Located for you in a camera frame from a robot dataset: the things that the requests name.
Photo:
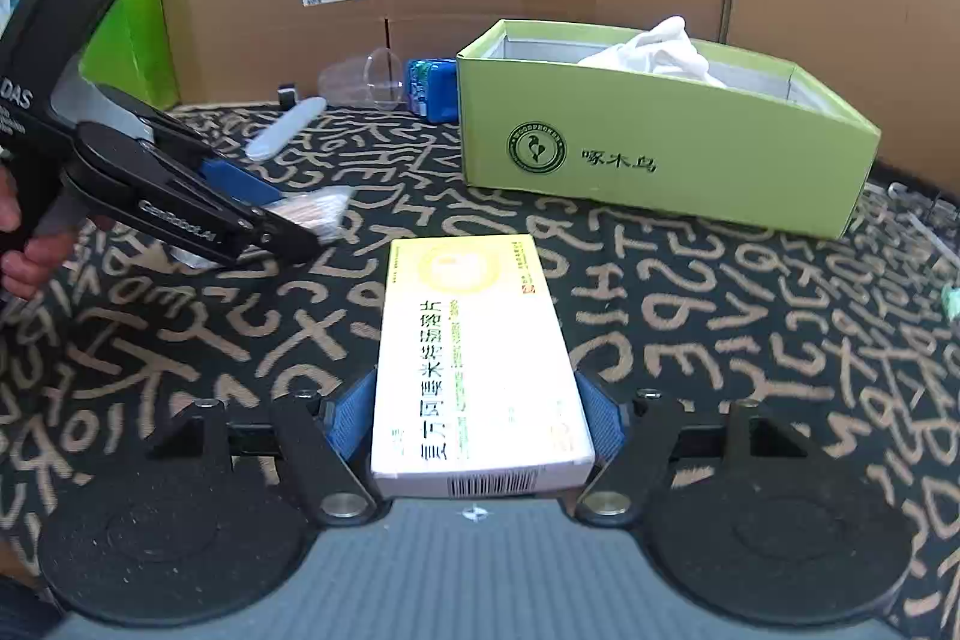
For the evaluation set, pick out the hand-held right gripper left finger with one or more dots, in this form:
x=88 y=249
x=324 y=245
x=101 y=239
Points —
x=351 y=415

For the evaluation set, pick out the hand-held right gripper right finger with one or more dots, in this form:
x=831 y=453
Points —
x=601 y=419

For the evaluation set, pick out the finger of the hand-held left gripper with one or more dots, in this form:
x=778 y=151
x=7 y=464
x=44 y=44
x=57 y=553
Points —
x=225 y=231
x=236 y=183

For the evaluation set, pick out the clear plastic packet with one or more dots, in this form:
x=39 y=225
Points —
x=322 y=209

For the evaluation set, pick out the white yellow medicine box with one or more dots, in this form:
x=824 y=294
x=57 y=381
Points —
x=472 y=370

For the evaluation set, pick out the light green shoe box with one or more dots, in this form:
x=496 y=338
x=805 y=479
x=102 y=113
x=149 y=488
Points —
x=660 y=138

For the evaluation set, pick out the white cloth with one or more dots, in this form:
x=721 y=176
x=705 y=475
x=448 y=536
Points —
x=660 y=51

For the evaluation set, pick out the person's left hand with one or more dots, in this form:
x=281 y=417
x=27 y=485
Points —
x=34 y=261

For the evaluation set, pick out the bright green box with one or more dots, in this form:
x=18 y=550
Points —
x=139 y=48

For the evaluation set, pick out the black tape roll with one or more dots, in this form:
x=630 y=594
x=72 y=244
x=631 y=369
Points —
x=288 y=96

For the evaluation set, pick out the black tan patterned mat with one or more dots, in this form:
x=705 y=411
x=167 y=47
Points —
x=712 y=310

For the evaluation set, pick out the clear plastic cup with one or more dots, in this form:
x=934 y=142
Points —
x=360 y=81

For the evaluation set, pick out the blue green packet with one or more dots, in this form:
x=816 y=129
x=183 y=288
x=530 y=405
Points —
x=433 y=89

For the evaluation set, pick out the small teal object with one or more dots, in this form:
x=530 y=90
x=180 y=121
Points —
x=952 y=302

